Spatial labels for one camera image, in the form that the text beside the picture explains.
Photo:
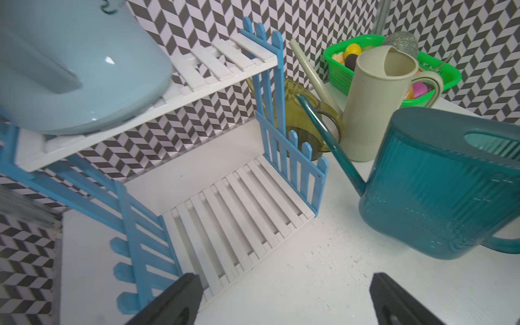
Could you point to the beige plastic watering can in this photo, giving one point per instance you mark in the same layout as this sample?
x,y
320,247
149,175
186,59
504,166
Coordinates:
x,y
381,80

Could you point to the aluminium corner post right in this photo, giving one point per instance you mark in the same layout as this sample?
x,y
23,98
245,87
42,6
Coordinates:
x,y
382,13

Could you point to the olive green transparent watering can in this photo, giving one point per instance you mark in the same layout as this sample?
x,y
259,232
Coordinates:
x,y
298,121

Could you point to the purple eggplant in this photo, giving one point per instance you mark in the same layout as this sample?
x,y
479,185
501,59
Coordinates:
x,y
351,61

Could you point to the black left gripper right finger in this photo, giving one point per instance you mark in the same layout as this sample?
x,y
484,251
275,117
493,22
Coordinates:
x,y
394,305

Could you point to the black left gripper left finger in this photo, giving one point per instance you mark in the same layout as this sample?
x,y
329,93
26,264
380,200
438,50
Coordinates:
x,y
178,304

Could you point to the blue and white wooden shelf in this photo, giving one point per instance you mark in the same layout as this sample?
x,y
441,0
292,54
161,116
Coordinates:
x,y
217,233

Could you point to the yellow lemon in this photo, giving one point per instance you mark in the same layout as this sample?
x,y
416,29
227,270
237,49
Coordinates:
x,y
352,49

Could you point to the grey green melon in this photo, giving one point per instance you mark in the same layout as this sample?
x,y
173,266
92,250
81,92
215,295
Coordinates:
x,y
404,42

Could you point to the light blue watering can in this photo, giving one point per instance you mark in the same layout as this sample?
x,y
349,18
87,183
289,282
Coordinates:
x,y
74,67

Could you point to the green plastic basket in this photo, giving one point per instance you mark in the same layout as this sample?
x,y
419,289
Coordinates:
x,y
418,94

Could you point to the teal transparent watering can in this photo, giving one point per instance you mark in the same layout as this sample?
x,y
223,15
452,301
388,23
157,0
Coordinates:
x,y
442,183

